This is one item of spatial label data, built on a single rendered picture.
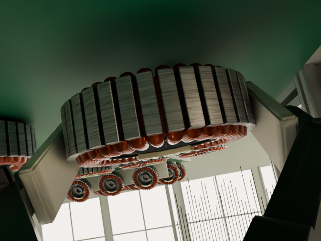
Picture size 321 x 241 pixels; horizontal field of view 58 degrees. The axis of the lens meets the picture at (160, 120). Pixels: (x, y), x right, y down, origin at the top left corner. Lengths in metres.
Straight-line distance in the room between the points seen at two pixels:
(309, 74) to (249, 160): 6.16
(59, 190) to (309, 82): 0.22
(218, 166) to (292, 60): 6.17
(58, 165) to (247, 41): 0.13
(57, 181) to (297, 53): 0.19
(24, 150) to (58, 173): 0.10
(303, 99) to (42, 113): 0.23
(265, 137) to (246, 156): 6.27
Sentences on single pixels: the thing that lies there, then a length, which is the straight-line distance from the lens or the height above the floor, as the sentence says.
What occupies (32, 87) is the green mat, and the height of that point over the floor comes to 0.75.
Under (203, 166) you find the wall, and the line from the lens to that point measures 6.41.
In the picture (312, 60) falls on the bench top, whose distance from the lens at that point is 0.28.
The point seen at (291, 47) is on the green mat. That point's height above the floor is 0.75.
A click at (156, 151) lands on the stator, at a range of 0.21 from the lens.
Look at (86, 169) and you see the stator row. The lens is 0.64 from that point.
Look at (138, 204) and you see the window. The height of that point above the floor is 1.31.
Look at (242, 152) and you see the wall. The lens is 6.43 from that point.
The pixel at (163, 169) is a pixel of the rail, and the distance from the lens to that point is 1.30.
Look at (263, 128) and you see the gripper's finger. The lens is 0.16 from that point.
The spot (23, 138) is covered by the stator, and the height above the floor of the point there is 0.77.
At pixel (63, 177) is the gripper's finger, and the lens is 0.17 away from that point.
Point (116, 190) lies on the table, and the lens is 1.31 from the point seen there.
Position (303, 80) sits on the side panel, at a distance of 0.29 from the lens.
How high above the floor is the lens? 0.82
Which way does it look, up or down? 11 degrees down
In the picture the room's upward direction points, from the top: 169 degrees clockwise
